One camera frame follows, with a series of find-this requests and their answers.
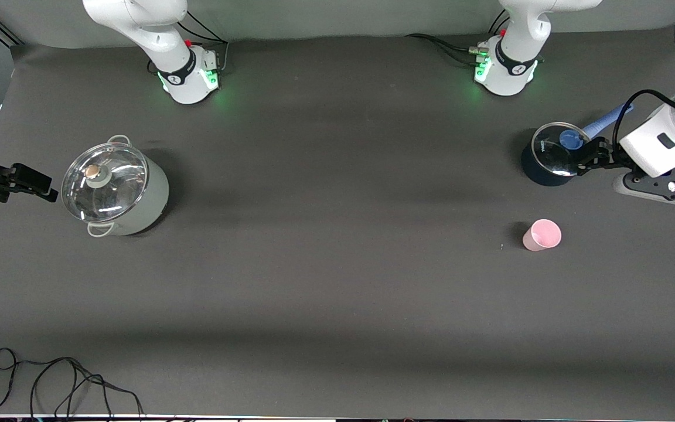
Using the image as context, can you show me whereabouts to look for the pink plastic cup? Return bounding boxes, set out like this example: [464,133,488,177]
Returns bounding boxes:
[522,219,562,252]

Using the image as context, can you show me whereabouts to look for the glass lid with blue knob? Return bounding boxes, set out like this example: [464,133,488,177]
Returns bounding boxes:
[532,122,591,176]

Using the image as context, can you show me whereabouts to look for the dark blue saucepan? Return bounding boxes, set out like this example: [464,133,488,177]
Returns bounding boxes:
[520,103,635,187]

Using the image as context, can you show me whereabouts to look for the glass lid with wooden knob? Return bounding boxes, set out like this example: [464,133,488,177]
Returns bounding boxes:
[61,142,149,223]

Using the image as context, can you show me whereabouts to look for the black left arm wrist cable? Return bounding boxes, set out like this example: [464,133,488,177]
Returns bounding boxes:
[613,89,675,147]

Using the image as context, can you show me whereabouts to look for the pale green two-handled pot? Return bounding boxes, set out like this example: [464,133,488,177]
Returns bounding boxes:
[62,134,170,237]

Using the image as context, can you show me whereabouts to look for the black metal rail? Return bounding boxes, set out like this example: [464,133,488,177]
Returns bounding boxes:
[0,12,22,46]

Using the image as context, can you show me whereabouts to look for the thin black looped cable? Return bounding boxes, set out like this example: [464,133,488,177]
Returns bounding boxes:
[0,348,145,420]

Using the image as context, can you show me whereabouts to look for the black left arm base cables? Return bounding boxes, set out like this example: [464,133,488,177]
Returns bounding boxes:
[405,9,511,66]

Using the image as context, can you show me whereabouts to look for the black arm base cables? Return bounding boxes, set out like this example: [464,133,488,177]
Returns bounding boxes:
[405,9,511,66]
[149,11,230,76]

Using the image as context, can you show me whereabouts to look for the black right arm base cables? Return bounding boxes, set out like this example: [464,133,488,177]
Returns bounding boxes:
[149,11,230,76]

